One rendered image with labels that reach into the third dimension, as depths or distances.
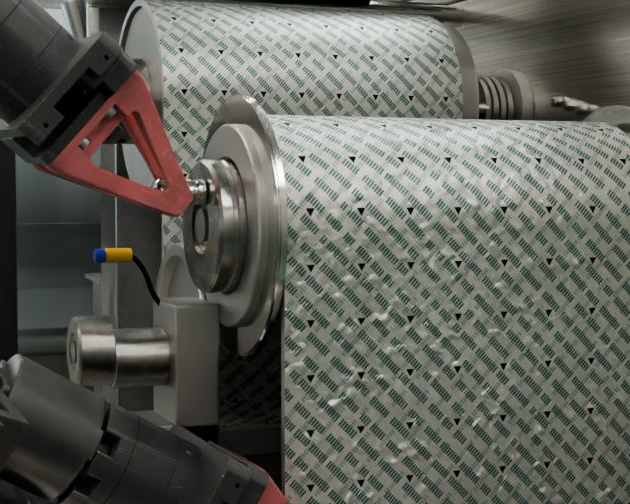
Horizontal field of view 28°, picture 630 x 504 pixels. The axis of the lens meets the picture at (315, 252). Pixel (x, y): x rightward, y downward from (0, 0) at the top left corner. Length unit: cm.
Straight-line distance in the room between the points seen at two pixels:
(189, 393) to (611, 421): 25
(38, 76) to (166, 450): 20
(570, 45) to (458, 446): 40
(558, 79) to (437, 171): 34
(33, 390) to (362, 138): 23
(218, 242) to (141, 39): 31
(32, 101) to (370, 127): 19
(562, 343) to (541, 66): 36
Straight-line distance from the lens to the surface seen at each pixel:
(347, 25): 96
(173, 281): 86
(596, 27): 98
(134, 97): 66
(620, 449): 77
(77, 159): 65
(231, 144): 70
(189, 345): 72
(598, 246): 75
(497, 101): 104
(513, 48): 108
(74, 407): 62
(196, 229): 71
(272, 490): 65
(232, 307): 70
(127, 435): 62
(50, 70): 65
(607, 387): 76
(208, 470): 63
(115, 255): 75
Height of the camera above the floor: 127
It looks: 3 degrees down
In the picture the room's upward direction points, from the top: straight up
